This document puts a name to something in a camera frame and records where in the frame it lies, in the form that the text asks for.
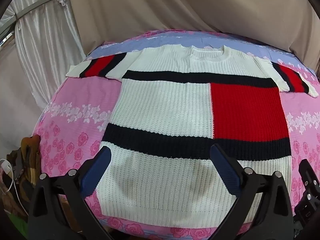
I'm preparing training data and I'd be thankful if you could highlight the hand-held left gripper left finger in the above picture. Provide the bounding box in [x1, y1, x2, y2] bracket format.
[27, 145, 113, 240]

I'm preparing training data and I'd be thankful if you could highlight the white satin curtain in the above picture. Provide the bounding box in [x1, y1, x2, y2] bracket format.
[10, 0, 87, 105]

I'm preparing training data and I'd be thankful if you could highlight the white cable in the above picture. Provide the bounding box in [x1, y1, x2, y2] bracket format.
[0, 166, 28, 217]

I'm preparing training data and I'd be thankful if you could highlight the grey metal pole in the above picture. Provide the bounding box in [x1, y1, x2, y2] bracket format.
[0, 0, 68, 24]

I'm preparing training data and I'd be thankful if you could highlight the white red black knit sweater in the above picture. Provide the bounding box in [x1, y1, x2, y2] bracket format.
[66, 44, 318, 224]

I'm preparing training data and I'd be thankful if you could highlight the beige backdrop cloth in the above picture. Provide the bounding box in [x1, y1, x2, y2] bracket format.
[66, 0, 320, 65]

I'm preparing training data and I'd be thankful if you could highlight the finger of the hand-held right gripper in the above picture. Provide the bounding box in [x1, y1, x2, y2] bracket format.
[298, 159, 320, 193]

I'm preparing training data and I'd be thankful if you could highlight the brown cloth pile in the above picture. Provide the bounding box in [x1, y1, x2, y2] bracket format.
[7, 134, 42, 217]

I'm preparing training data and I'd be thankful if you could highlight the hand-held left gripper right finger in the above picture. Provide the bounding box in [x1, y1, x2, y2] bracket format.
[210, 144, 294, 240]

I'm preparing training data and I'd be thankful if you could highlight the pink floral blanket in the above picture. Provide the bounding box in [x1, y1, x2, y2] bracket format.
[32, 29, 320, 240]

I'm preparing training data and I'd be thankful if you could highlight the white charger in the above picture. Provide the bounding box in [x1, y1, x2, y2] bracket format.
[0, 158, 13, 174]

